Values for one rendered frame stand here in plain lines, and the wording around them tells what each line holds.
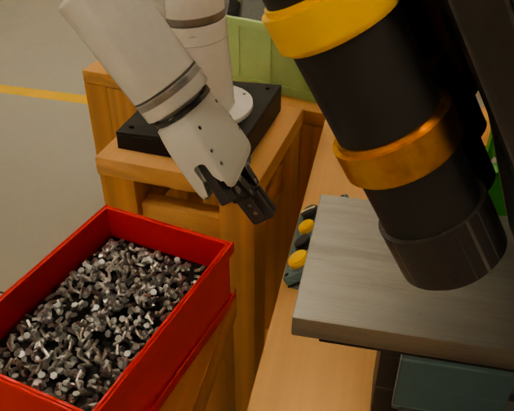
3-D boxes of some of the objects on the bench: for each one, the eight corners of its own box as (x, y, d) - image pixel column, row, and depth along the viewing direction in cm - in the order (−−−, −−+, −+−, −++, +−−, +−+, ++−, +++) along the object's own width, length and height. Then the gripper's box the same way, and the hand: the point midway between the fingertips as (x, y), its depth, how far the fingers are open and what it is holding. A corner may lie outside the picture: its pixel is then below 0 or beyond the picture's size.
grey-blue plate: (383, 454, 61) (401, 358, 53) (383, 437, 63) (402, 340, 55) (484, 474, 60) (520, 377, 51) (482, 455, 61) (516, 358, 53)
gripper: (179, 113, 63) (279, 244, 70) (219, 57, 75) (300, 174, 82) (127, 144, 66) (227, 266, 73) (172, 86, 78) (254, 195, 85)
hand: (257, 205), depth 77 cm, fingers closed
